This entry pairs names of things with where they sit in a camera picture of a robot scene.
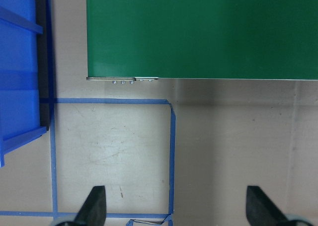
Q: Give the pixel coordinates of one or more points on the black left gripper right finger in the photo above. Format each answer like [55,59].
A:
[261,211]

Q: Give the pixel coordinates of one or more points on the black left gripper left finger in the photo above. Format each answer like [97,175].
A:
[93,211]

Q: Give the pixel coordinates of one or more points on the blue left storage bin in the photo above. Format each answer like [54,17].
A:
[19,94]

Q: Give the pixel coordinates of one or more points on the green conveyor belt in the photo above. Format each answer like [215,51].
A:
[203,39]

